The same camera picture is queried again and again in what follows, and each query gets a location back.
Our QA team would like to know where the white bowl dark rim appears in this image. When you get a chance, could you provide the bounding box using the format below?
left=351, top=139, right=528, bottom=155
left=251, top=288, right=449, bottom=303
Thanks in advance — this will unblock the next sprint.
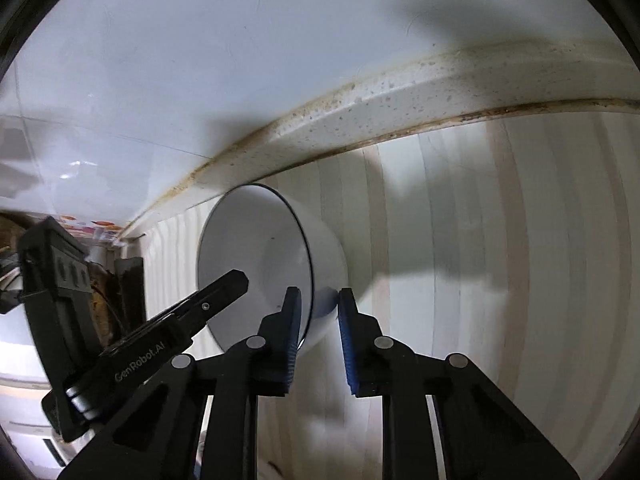
left=196, top=183, right=348, bottom=352

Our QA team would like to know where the black induction cooktop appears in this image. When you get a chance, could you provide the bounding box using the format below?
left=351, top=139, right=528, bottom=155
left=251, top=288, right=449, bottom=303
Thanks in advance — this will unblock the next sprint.
left=115, top=257, right=146, bottom=333

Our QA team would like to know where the colourful cartoon wall sticker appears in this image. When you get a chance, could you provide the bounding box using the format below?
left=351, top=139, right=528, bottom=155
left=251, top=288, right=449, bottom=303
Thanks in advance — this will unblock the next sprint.
left=56, top=214, right=122, bottom=236

